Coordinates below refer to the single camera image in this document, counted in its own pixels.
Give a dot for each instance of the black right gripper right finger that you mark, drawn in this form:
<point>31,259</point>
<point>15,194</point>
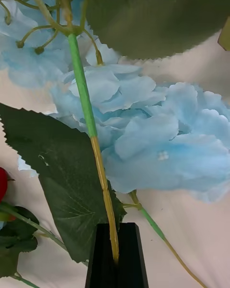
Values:
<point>131,264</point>

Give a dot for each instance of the red rose with green stem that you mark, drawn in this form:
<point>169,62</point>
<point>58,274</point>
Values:
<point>3,184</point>

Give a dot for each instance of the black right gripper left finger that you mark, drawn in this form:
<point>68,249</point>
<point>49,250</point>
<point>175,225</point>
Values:
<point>103,264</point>

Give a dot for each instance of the pale blue flower with stem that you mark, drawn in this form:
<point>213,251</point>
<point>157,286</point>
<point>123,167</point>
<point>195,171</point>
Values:
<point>82,88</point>
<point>167,160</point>

